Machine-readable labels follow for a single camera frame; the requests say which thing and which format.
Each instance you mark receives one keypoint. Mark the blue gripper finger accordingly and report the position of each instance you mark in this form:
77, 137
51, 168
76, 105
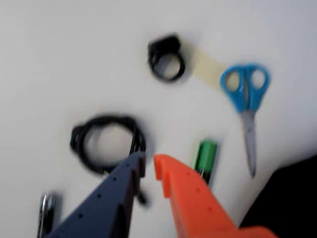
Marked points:
104, 203

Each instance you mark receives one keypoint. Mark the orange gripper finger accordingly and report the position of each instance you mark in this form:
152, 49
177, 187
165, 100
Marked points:
198, 198

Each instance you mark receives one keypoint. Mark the black fabric bag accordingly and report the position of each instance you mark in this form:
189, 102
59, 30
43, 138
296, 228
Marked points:
289, 198

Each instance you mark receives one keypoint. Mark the black marker with green cap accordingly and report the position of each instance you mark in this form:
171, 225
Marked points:
205, 158

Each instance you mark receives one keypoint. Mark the small black flashlight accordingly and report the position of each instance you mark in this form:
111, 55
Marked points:
47, 215

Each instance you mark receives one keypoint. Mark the short beige masking tape piece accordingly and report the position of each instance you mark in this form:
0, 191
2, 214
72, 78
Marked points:
209, 69

